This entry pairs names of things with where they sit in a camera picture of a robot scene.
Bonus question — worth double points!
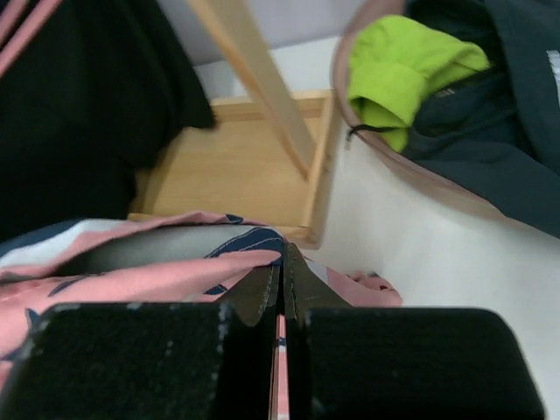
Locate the pink shark print shorts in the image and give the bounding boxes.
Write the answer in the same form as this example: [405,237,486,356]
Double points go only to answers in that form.
[1,213,402,419]

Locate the wooden clothes rack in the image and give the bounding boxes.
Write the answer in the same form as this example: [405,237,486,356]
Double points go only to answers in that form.
[129,1,340,249]

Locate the lime green shorts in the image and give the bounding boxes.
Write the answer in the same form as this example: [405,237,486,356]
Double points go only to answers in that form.
[346,15,490,152]

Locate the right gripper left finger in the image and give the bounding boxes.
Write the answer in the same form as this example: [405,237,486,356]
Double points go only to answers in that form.
[227,266,281,327]

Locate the brown translucent plastic basket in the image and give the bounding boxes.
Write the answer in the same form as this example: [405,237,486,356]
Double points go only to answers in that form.
[331,0,560,233]

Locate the black shorts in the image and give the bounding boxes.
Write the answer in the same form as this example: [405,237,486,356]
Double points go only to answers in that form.
[1,1,215,240]

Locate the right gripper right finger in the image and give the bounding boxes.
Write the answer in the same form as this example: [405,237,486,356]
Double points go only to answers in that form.
[283,242,350,328]

